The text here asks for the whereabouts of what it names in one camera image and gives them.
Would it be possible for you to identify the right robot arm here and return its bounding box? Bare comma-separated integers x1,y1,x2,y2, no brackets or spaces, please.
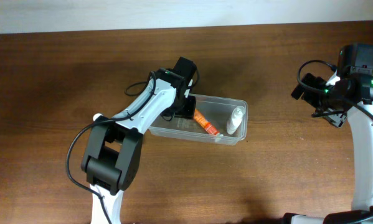
282,72,373,224

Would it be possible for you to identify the left black cable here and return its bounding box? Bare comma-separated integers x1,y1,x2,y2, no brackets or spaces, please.
65,70,201,224

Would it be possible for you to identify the orange tablet tube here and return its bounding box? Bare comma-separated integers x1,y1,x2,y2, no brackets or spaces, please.
193,109,223,136

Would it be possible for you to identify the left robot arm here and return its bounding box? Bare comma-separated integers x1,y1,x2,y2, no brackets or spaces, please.
79,67,200,223

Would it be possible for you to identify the dark bottle white cap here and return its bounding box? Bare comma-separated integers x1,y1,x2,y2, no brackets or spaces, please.
93,113,102,121

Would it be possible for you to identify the clear plastic container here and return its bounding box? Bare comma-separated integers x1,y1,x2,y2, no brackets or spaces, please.
149,94,248,145

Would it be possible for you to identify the black cable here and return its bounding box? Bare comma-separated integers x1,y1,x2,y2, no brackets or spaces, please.
296,59,373,138
65,70,201,224

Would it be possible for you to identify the right black cable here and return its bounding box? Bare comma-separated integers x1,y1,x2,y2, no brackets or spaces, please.
296,59,373,138

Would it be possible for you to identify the white spray bottle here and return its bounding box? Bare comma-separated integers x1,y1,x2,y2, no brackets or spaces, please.
226,106,246,135

